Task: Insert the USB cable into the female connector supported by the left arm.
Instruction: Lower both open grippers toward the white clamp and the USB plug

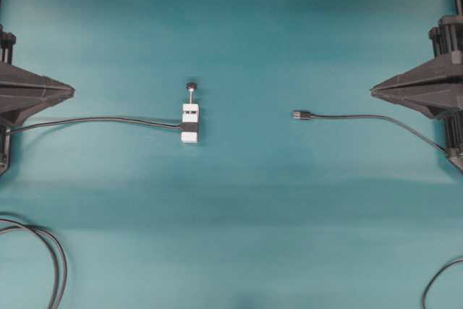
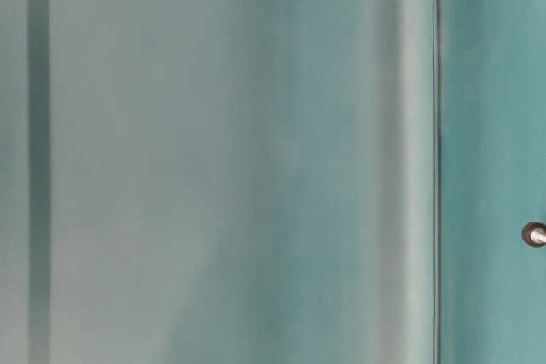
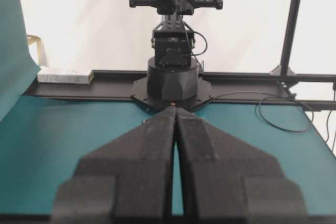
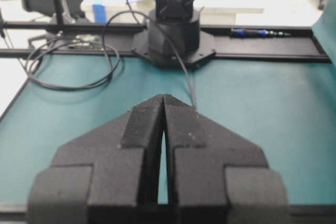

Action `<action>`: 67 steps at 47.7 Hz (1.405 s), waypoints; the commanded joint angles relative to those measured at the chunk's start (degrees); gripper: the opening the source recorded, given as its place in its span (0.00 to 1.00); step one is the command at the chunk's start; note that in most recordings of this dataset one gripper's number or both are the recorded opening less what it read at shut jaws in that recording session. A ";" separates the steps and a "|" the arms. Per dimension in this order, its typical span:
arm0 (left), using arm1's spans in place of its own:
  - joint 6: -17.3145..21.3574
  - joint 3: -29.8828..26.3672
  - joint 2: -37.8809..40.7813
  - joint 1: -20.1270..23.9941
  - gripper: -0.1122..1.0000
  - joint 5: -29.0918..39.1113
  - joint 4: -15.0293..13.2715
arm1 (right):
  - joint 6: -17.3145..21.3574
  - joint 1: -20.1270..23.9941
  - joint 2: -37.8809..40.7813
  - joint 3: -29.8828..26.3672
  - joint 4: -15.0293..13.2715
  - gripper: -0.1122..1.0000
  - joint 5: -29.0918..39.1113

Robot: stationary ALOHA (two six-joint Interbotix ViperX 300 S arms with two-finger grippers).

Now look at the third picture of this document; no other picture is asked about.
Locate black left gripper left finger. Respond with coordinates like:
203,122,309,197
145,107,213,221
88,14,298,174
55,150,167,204
51,107,175,223

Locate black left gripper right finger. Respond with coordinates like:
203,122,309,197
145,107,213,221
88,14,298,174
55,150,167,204
176,109,305,223

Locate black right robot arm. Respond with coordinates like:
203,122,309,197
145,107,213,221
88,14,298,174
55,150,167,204
129,0,223,111

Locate white rectangular box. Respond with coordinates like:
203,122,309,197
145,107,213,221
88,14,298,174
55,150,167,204
37,68,94,84

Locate beige chair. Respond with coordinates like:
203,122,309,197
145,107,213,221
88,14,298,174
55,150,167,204
27,35,48,68

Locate teal backdrop sheet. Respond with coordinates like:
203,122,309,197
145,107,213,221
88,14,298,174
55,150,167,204
1,0,40,119

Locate black aluminium frame rail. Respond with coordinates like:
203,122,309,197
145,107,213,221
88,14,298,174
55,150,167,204
24,70,335,111

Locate thin black loose cable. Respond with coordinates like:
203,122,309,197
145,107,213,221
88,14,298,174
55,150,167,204
256,92,336,154

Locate black vertical frame post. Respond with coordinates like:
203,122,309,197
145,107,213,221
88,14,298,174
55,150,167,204
280,0,301,76

